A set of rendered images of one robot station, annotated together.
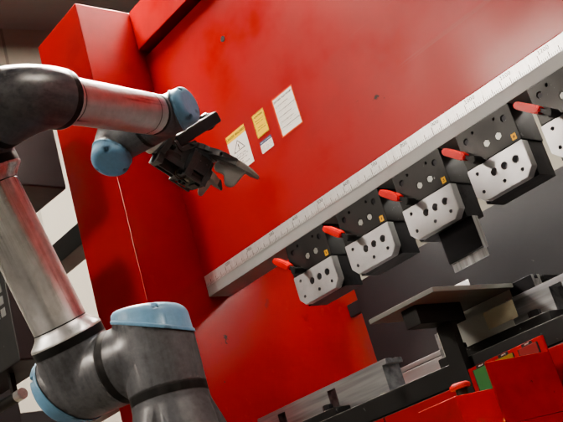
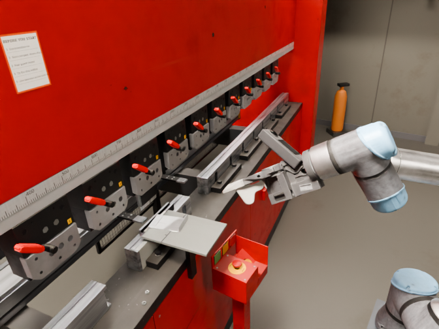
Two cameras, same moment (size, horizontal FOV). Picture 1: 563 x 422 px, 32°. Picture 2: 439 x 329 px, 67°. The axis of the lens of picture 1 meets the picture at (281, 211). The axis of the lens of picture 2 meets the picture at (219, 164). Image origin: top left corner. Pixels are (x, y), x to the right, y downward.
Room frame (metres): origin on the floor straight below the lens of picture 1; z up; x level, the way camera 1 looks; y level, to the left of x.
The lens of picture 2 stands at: (2.17, 0.71, 1.76)
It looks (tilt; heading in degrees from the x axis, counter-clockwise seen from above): 27 degrees down; 251
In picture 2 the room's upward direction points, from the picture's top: 3 degrees counter-clockwise
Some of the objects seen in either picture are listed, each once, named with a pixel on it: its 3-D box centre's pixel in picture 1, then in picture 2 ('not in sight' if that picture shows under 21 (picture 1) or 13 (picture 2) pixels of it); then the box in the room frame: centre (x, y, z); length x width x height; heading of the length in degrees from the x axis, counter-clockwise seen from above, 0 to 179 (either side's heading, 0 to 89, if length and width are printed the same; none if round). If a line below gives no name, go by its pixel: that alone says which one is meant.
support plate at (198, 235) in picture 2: (441, 303); (185, 230); (1.98, -0.26, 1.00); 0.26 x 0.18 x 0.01; 135
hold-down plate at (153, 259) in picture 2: (500, 342); (172, 240); (2.01, -0.35, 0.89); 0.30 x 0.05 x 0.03; 45
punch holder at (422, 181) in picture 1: (436, 196); (138, 164); (2.10, -0.35, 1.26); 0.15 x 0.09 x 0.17; 45
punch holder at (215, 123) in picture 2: not in sight; (211, 112); (1.68, -0.77, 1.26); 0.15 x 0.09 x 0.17; 45
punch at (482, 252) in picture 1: (464, 244); (147, 193); (2.08, -0.37, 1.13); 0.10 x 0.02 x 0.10; 45
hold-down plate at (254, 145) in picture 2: not in sight; (251, 148); (1.33, -1.04, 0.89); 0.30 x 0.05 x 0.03; 45
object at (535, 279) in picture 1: (500, 298); (157, 219); (2.06, -0.39, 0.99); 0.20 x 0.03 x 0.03; 45
